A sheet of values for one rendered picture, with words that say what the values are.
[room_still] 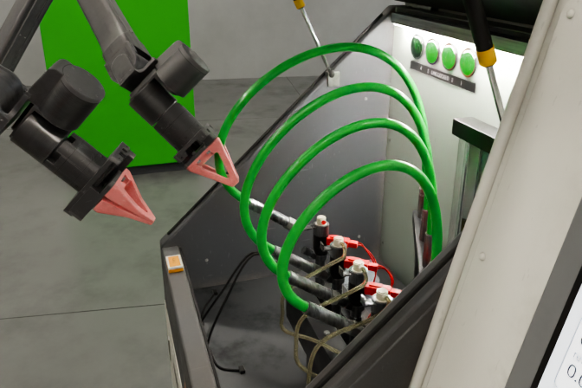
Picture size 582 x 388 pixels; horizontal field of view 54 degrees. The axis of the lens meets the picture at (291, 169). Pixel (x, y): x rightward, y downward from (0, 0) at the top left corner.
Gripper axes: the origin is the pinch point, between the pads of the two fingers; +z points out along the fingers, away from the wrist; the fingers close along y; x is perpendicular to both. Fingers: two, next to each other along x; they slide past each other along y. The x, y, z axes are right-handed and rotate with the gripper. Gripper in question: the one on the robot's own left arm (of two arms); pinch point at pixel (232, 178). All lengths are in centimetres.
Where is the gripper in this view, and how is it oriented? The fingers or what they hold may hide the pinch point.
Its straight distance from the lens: 92.3
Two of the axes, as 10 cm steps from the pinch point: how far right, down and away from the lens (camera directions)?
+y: -0.8, -1.6, 9.8
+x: -7.1, 7.0, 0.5
